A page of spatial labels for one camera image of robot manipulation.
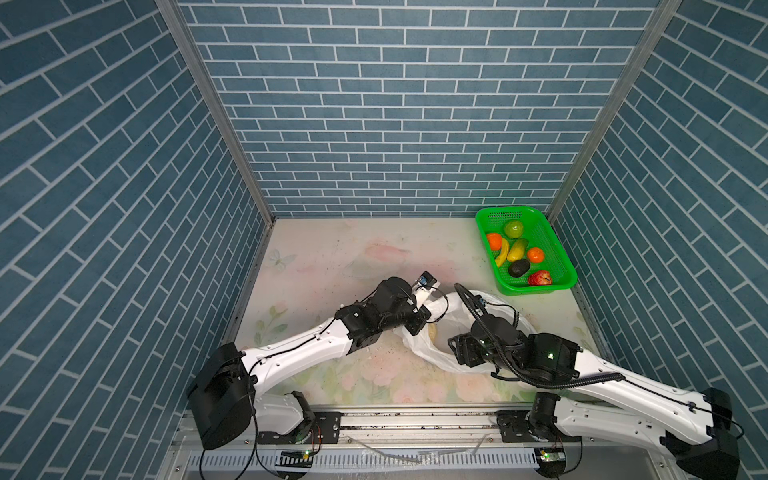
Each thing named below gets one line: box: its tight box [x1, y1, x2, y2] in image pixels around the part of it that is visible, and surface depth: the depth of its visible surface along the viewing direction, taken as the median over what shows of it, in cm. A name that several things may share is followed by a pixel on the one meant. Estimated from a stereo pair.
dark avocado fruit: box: [508, 259, 530, 278], surface depth 104 cm
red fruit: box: [528, 270, 552, 286], surface depth 98 cm
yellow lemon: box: [507, 238, 529, 262], surface depth 108 cm
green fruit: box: [505, 220, 523, 238], surface depth 114 cm
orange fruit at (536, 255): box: [528, 247, 545, 263], surface depth 107 cm
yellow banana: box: [496, 238, 509, 267], surface depth 110 cm
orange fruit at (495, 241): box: [486, 232, 503, 251], surface depth 110 cm
